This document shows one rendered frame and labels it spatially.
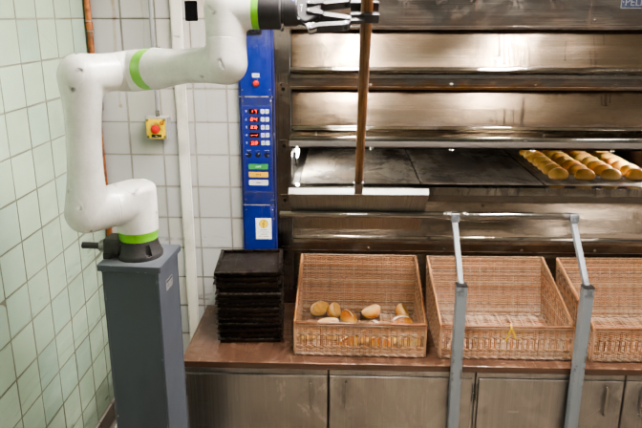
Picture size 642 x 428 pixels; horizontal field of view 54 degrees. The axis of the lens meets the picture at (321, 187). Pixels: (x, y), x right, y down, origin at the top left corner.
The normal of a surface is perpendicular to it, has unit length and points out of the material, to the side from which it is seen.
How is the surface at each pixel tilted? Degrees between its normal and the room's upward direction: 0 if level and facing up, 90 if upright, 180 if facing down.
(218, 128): 90
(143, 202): 89
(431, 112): 70
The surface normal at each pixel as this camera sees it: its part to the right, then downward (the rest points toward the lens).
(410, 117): -0.04, -0.08
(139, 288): -0.11, 0.26
